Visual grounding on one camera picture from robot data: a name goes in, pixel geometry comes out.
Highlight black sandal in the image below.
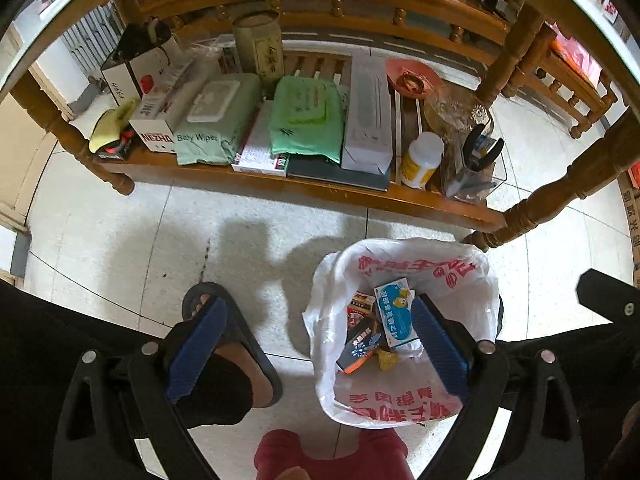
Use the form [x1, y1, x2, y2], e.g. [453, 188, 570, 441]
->
[181, 281, 284, 408]

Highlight white red slim box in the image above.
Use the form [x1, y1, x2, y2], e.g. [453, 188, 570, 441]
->
[141, 57, 198, 116]

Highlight white red flat box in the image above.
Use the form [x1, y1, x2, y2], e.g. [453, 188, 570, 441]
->
[231, 100, 291, 177]

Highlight clear plastic bag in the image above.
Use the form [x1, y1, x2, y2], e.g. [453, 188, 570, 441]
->
[190, 40, 241, 81]

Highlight white open carton black contents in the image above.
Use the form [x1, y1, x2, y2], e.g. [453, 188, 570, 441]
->
[100, 19, 181, 101]

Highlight pale green wipes pack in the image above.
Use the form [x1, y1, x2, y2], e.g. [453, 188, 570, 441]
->
[175, 72, 263, 166]

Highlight small wooden bench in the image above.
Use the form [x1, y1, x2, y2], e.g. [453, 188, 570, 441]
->
[500, 22, 626, 138]

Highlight black orange tool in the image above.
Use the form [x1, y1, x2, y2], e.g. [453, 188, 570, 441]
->
[95, 130, 137, 161]

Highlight white plastic bag bin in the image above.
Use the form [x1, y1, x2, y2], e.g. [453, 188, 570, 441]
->
[302, 237, 501, 428]

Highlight wooden table with shelf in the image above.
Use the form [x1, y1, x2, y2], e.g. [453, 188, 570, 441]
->
[10, 0, 640, 253]

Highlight white radiator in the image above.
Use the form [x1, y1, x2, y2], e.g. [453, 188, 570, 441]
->
[47, 0, 131, 81]

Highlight person's foot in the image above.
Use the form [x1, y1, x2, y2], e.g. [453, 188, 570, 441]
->
[192, 295, 276, 408]

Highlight dark notebook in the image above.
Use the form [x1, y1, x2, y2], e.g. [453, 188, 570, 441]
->
[286, 152, 392, 192]

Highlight beige cylinder tin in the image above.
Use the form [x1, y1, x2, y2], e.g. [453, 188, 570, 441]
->
[232, 10, 286, 86]

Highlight clear plastic organizer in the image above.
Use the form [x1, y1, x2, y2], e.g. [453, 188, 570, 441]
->
[442, 132, 508, 205]

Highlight white yellow bottle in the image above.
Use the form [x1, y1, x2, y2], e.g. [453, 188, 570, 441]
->
[400, 131, 445, 191]

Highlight pink plastic bag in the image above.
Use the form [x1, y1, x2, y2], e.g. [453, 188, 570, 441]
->
[550, 22, 603, 81]

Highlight white box red label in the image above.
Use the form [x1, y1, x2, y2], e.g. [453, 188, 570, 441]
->
[129, 105, 201, 153]

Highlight clear glass bowl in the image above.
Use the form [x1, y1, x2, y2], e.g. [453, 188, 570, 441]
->
[424, 85, 493, 136]

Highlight red stool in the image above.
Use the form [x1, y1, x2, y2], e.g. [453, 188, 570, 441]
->
[254, 429, 413, 480]

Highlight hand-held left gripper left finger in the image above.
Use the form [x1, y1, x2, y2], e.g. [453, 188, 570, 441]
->
[52, 296, 231, 480]

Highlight red ashtray dish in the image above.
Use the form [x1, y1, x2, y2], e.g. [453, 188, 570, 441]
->
[385, 57, 443, 97]

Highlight blue white cartoon box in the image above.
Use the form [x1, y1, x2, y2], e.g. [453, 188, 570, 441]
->
[374, 277, 423, 350]

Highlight yellow cloth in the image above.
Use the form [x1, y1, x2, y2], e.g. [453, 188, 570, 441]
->
[89, 99, 141, 153]

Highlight printed cardboard carton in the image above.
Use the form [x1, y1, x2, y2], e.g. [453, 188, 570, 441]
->
[617, 160, 640, 286]

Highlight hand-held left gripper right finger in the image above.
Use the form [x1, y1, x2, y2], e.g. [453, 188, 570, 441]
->
[410, 292, 586, 480]

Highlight bright green wipes pack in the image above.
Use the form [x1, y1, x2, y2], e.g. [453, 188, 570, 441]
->
[269, 76, 347, 158]

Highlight black pliers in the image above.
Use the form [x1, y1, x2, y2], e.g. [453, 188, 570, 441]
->
[462, 124, 505, 173]

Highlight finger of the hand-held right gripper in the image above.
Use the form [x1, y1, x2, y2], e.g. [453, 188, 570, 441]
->
[576, 269, 640, 322]

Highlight black pants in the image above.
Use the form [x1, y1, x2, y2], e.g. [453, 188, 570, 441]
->
[0, 280, 640, 480]

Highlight long white box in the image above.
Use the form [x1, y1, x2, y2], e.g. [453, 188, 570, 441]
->
[341, 51, 396, 176]

